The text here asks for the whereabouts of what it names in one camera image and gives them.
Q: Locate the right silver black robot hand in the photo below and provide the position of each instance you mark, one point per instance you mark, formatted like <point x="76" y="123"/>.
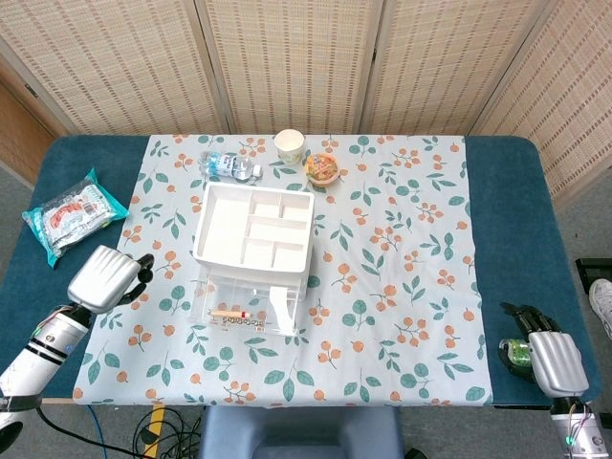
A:
<point x="557" y="356"/>

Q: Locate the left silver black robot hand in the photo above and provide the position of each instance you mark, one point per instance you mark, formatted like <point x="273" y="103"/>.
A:
<point x="100" y="279"/>

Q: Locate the green can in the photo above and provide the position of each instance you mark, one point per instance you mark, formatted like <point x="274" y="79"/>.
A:
<point x="518" y="351"/>

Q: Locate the clear plastic drawer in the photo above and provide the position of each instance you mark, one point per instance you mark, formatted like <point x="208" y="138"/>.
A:
<point x="229" y="296"/>

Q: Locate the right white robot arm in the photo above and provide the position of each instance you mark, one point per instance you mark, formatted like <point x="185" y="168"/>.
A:
<point x="581" y="430"/>

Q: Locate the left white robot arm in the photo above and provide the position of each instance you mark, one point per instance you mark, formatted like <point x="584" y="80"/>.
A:
<point x="43" y="344"/>

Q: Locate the white drawer organizer box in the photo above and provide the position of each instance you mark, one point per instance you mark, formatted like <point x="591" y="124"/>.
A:
<point x="225" y="229"/>

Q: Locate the clear plastic water bottle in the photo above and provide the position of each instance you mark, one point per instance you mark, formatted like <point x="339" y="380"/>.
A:
<point x="225" y="164"/>

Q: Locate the teal snack package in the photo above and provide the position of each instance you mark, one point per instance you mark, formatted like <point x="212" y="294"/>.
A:
<point x="72" y="217"/>

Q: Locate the white sneaker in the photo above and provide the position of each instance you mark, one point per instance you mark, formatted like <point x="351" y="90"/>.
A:
<point x="602" y="301"/>

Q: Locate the wooden pen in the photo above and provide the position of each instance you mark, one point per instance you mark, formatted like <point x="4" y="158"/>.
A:
<point x="229" y="314"/>

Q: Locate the yellow floor tape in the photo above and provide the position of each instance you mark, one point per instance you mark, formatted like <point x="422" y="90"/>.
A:
<point x="157" y="416"/>

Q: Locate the floral fruit print tablecloth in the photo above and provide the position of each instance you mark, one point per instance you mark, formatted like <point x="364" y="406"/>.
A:
<point x="382" y="311"/>

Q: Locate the white paper cup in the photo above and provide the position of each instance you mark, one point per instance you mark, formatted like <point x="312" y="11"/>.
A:
<point x="289" y="143"/>

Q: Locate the blue padded chair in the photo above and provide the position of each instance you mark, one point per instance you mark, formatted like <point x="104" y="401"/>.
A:
<point x="296" y="430"/>

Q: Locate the orange jelly cup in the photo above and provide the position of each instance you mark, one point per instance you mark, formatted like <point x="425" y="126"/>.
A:
<point x="322" y="168"/>

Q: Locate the woven bamboo folding screen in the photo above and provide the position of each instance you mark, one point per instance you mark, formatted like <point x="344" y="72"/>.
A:
<point x="287" y="62"/>

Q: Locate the black metal frame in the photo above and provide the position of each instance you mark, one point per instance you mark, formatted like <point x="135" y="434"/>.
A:
<point x="593" y="263"/>

